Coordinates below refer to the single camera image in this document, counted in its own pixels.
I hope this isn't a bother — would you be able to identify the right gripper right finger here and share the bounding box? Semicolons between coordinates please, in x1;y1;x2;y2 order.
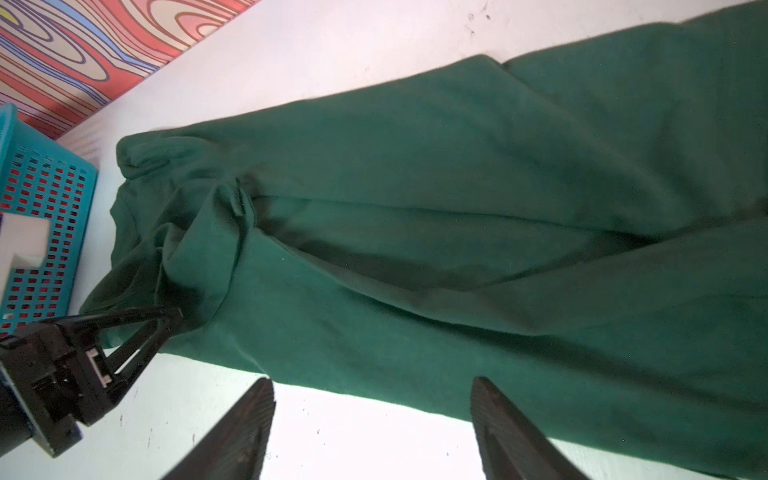
470;377;587;480

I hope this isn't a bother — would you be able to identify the teal plastic laundry basket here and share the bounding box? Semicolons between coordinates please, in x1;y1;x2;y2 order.
1;104;97;337

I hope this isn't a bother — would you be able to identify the white t shirt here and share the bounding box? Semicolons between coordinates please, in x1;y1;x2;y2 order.
1;213;50;292

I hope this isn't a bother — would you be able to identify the green t shirt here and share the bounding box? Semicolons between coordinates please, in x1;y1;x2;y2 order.
81;1;767;479

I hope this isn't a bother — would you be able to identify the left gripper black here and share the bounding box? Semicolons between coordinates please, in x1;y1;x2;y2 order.
1;306;183;458

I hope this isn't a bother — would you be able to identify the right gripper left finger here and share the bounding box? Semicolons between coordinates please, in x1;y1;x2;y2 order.
164;377;276;480

